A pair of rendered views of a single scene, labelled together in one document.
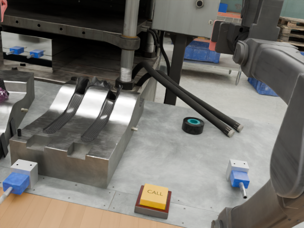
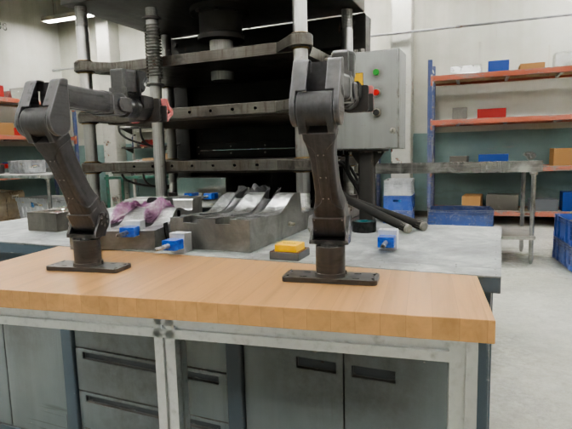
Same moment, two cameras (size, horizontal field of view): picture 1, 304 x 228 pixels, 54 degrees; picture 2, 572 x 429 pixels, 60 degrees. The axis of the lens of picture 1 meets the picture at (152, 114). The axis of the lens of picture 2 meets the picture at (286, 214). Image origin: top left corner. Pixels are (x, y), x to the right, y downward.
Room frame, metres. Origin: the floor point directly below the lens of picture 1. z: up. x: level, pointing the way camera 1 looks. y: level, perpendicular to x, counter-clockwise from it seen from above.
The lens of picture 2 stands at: (-0.62, -0.40, 1.07)
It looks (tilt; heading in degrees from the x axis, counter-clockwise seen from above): 7 degrees down; 18
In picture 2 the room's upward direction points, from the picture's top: 1 degrees counter-clockwise
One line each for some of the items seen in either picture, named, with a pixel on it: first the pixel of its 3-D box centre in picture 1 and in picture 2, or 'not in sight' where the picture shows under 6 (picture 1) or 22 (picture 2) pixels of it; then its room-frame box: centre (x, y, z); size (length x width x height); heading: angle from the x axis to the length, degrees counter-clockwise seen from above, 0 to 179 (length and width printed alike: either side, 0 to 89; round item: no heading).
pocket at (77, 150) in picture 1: (79, 154); (226, 224); (0.63, 0.17, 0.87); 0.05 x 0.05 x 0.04; 84
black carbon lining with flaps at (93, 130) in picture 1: (87, 103); (243, 200); (0.85, 0.20, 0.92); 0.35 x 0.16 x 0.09; 174
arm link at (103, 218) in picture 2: not in sight; (87, 225); (0.36, 0.42, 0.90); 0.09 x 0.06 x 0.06; 92
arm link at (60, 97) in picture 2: not in sight; (79, 112); (0.37, 0.42, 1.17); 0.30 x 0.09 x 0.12; 2
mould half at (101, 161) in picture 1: (92, 116); (249, 214); (0.86, 0.19, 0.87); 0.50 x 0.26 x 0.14; 174
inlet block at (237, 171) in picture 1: (240, 181); (386, 242); (0.67, -0.27, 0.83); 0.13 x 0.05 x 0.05; 179
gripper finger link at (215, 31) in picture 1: (224, 35); not in sight; (0.72, -0.14, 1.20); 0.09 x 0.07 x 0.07; 2
